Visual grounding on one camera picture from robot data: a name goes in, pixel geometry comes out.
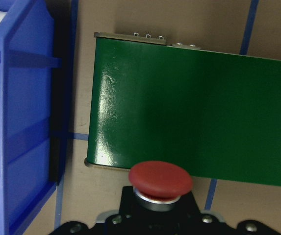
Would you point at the red push button switch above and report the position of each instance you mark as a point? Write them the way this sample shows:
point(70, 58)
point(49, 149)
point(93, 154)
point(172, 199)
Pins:
point(159, 192)

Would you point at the green conveyor belt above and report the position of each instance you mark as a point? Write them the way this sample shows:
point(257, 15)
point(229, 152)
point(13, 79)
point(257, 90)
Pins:
point(217, 115)

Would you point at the blue plastic bin near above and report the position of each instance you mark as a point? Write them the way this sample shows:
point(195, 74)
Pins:
point(26, 62)

